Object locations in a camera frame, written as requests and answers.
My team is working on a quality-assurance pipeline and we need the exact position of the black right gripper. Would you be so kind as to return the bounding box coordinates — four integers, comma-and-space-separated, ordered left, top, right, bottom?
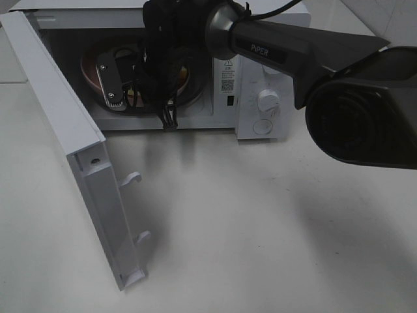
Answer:
132, 0, 216, 108

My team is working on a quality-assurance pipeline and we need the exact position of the pink round plate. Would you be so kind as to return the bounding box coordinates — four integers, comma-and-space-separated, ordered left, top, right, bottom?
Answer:
80, 37, 190, 96

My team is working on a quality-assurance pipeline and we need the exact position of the round white door button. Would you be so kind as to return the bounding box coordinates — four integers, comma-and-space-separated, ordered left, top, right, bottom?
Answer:
253, 119, 273, 135

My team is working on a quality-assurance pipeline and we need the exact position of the white microwave door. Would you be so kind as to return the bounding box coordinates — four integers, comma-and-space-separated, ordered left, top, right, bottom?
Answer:
1, 11, 145, 290

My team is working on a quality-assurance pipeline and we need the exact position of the white bread sandwich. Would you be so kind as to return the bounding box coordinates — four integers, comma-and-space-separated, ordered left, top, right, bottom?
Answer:
114, 48, 189, 102

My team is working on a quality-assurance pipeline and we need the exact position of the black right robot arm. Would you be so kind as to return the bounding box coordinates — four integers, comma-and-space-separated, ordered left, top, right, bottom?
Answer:
142, 1, 416, 170

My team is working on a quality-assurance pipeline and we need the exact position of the white microwave oven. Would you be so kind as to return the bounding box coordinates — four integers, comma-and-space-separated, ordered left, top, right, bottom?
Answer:
1, 1, 294, 140

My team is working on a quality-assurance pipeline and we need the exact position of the glass microwave turntable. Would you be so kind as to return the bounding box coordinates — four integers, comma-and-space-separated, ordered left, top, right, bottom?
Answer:
93, 87, 204, 116

